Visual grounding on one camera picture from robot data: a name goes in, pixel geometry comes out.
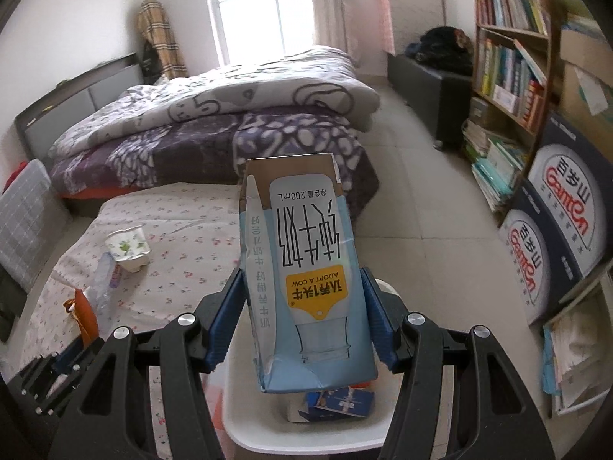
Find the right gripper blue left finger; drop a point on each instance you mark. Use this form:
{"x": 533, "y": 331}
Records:
{"x": 109, "y": 415}

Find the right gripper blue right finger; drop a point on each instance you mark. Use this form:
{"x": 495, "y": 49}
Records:
{"x": 493, "y": 414}

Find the clear plastic water bottle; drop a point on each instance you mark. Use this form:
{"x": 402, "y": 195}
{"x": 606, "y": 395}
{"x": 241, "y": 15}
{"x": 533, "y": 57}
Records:
{"x": 99, "y": 293}

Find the blue label box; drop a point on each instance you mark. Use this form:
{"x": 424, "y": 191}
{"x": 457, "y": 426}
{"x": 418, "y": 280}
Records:
{"x": 342, "y": 403}

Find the crushed floral paper cup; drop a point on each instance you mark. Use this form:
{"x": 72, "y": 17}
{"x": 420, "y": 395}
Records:
{"x": 129, "y": 248}

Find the light blue milk carton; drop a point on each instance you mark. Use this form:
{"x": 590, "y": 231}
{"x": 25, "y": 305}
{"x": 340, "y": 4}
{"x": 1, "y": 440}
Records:
{"x": 306, "y": 301}

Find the white plastic trash bin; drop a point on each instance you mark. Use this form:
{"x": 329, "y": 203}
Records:
{"x": 301, "y": 425}

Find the white low shelf with papers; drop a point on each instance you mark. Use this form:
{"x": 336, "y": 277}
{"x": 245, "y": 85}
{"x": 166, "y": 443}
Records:
{"x": 577, "y": 353}

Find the lower Ganten water carton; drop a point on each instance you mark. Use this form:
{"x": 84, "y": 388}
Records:
{"x": 544, "y": 266}

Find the ganten water carton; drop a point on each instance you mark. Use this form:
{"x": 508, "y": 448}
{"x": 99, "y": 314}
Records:
{"x": 544, "y": 266}
{"x": 574, "y": 180}

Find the grey checked cushion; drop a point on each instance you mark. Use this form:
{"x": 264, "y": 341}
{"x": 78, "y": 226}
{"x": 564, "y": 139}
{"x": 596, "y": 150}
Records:
{"x": 33, "y": 219}

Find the cherry print table cloth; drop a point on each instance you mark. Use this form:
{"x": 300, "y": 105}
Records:
{"x": 193, "y": 233}

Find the red cloth behind cushion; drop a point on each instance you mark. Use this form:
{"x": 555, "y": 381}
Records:
{"x": 16, "y": 173}

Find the upper Ganten water carton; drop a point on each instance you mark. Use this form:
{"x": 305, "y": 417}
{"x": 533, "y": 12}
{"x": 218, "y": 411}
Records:
{"x": 574, "y": 180}

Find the bed with dark headboard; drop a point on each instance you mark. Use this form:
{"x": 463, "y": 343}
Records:
{"x": 42, "y": 123}

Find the purple patterned bed sheet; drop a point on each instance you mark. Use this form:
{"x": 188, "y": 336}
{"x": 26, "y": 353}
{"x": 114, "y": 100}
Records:
{"x": 215, "y": 150}

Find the black storage bench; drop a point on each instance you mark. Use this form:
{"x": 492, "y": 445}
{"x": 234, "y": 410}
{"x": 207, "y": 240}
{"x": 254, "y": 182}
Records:
{"x": 440, "y": 99}

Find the black bag hanging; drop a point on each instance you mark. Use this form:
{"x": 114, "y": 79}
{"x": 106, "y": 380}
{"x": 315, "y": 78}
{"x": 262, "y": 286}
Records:
{"x": 150, "y": 64}

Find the brown cardboard box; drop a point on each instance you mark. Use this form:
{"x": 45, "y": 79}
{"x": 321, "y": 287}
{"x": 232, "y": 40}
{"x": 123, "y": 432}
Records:
{"x": 586, "y": 98}

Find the dark clothes pile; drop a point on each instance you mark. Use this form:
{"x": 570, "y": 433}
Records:
{"x": 443, "y": 48}

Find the white cartoon print duvet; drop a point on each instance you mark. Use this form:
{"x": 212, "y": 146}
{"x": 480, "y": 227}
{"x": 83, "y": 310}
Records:
{"x": 319, "y": 77}

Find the plaid fabric hanging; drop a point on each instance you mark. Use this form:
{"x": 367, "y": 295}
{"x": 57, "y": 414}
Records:
{"x": 154, "y": 27}

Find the pink white folded panel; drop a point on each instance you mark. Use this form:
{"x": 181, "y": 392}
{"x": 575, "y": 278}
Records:
{"x": 403, "y": 22}

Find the wooden bookshelf with books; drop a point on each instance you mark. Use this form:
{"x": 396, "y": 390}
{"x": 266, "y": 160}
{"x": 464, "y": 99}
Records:
{"x": 513, "y": 82}

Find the sheer white curtain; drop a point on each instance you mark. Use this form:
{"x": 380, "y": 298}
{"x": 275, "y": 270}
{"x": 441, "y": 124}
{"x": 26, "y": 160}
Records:
{"x": 335, "y": 26}

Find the window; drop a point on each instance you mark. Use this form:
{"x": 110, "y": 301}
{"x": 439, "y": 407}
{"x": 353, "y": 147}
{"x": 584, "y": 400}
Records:
{"x": 260, "y": 30}

